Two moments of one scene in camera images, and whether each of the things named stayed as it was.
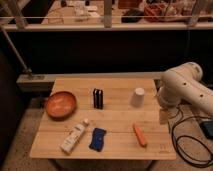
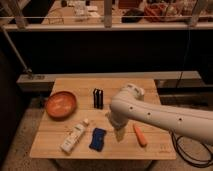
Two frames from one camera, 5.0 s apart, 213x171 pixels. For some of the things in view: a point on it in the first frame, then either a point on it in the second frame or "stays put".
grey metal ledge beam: x=42 y=81 stays put
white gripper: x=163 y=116 to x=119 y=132
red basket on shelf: x=162 y=12 stays put
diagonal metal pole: x=20 y=60 stays put
